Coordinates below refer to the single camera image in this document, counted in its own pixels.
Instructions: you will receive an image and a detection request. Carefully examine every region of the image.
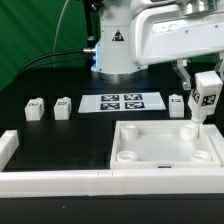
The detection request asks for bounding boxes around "black vertical cable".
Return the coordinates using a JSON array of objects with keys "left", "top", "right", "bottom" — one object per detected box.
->
[{"left": 82, "top": 0, "right": 98, "bottom": 71}]

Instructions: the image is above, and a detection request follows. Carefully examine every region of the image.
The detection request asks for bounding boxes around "white square tabletop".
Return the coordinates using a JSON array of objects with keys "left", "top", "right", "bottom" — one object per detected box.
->
[{"left": 110, "top": 120, "right": 221, "bottom": 169}]

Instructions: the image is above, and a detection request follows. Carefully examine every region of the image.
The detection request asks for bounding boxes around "green backdrop curtain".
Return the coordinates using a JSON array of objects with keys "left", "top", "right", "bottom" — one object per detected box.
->
[{"left": 0, "top": 0, "right": 102, "bottom": 90}]

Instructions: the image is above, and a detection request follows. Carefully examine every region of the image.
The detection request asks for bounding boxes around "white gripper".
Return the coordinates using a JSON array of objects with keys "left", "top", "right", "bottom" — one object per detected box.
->
[{"left": 129, "top": 3, "right": 224, "bottom": 90}]

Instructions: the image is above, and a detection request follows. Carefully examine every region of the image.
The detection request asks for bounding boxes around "white U-shaped fence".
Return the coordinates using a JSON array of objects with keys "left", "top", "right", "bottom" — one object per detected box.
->
[{"left": 0, "top": 124, "right": 224, "bottom": 198}]

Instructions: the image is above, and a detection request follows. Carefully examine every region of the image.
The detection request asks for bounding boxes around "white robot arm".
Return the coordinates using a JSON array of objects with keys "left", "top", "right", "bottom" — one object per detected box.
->
[{"left": 92, "top": 0, "right": 224, "bottom": 90}]

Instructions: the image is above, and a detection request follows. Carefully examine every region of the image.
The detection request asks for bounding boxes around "white tag sheet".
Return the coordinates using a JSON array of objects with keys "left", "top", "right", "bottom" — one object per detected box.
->
[{"left": 78, "top": 92, "right": 166, "bottom": 113}]

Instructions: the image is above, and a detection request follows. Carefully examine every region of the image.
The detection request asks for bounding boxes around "grey thin cable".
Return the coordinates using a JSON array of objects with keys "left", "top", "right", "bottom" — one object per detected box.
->
[{"left": 52, "top": 0, "right": 71, "bottom": 68}]

